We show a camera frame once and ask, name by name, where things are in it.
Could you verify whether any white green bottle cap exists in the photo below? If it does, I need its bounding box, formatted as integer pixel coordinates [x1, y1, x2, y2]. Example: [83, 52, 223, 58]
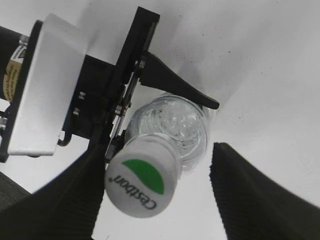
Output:
[105, 133, 182, 218]

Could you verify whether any clear cestbon water bottle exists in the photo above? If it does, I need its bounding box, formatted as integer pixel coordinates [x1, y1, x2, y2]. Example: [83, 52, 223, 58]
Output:
[125, 92, 215, 173]

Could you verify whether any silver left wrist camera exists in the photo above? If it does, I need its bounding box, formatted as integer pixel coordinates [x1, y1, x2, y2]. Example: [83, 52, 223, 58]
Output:
[1, 14, 89, 157]

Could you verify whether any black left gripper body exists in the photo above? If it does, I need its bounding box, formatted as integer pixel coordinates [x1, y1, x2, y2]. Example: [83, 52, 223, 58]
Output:
[62, 6, 160, 147]

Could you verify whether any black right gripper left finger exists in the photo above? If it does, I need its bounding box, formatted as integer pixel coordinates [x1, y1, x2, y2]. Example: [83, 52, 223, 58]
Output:
[0, 144, 105, 240]

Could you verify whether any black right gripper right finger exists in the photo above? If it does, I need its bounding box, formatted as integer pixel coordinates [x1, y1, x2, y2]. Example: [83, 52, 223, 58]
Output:
[209, 142, 320, 240]

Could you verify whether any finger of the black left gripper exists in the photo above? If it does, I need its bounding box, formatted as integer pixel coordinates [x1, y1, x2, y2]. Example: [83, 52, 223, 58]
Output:
[139, 51, 220, 109]

